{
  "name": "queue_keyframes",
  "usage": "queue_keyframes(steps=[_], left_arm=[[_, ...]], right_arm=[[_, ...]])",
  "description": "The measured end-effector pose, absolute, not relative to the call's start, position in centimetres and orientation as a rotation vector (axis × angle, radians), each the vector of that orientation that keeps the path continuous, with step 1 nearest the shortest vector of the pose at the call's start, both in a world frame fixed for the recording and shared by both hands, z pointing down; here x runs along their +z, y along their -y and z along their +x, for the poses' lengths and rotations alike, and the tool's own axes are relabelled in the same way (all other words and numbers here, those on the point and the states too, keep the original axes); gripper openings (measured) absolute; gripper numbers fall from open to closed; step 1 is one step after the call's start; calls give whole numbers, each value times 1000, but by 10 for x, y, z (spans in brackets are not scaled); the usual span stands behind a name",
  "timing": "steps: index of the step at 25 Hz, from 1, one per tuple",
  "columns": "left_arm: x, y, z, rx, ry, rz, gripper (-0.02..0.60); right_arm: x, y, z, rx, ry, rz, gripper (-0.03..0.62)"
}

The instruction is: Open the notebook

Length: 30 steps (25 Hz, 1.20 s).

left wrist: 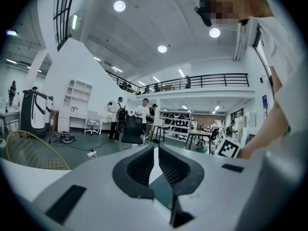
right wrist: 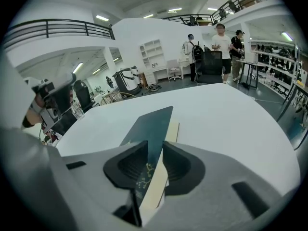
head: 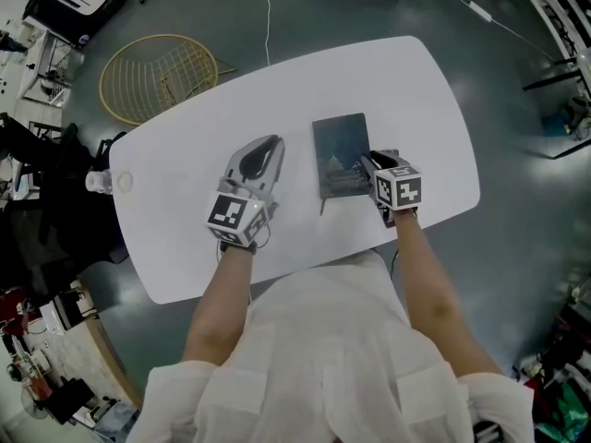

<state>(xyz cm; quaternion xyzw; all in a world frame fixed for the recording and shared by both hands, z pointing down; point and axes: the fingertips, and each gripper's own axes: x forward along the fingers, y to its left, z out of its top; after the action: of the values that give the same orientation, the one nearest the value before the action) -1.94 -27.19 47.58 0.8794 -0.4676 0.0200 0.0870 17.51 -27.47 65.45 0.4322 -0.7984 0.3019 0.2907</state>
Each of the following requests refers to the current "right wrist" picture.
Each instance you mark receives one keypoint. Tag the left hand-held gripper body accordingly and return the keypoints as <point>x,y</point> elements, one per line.
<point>56,97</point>

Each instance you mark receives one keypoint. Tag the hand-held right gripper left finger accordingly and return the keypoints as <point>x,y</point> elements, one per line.
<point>96,177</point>

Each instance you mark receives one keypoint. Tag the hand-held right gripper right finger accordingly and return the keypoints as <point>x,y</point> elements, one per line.
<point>211,189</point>

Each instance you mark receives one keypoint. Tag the dark green notebook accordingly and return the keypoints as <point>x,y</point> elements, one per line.
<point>151,126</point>

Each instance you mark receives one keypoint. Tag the person's left forearm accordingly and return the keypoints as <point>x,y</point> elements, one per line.
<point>31,118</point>

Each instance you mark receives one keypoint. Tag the black racing chair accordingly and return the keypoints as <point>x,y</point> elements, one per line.
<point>83,95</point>

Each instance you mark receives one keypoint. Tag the ceiling light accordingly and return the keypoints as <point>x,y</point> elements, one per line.
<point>175,9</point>
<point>102,18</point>
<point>287,36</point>
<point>212,9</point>
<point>77,67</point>
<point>148,16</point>

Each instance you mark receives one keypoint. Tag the black balcony railing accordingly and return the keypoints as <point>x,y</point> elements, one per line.
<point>60,29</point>
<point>231,5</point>

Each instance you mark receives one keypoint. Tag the black and white machine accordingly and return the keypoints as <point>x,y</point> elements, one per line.
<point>127,79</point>

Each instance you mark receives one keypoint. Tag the white desk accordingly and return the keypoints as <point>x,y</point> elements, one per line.
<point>156,71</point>

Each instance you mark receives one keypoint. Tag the white shelf cabinet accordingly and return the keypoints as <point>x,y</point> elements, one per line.
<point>152,53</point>

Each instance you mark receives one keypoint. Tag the white swivel chair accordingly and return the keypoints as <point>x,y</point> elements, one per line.
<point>173,67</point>

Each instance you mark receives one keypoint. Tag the black-legged table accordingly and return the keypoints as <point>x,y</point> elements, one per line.
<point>292,97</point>
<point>250,62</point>

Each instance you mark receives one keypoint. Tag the black mesh office chair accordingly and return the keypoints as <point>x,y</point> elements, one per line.
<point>211,64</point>

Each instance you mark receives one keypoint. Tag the black backpack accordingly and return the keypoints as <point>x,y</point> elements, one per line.
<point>197,52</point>

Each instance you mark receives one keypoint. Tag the white storage rack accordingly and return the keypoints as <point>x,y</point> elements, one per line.
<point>276,61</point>

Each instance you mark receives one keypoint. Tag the wooden hoop frame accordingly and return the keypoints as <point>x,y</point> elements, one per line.
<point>115,97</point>

